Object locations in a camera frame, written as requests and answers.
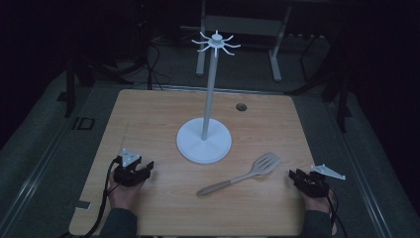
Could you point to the person's left hand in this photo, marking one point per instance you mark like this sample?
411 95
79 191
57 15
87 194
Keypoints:
124 195

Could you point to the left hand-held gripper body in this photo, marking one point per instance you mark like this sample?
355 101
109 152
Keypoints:
129 172

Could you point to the white utensil rack with hooks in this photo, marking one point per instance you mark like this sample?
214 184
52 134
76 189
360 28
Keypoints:
204 142

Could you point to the beige slotted spatula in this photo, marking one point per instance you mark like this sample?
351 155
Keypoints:
254 170

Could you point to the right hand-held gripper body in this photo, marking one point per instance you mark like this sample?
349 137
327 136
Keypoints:
315 185

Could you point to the black metal stand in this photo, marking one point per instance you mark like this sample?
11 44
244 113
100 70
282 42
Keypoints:
341 95
70 92

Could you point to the person's right hand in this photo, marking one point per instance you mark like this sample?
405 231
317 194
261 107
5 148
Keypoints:
317 203

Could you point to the white metal desk frame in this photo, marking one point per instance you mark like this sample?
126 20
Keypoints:
244 25

